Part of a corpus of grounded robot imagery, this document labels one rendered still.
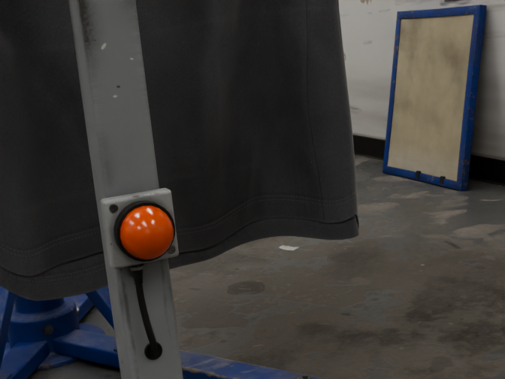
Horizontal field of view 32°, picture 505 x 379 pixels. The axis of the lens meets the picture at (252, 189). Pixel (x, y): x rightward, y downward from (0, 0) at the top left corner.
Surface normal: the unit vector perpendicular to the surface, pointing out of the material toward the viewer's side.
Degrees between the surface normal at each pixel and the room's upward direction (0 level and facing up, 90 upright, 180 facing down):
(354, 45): 90
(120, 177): 90
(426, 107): 79
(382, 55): 90
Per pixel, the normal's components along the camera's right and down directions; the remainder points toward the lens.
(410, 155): -0.92, -0.05
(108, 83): 0.39, 0.14
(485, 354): -0.11, -0.98
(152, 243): 0.24, 0.33
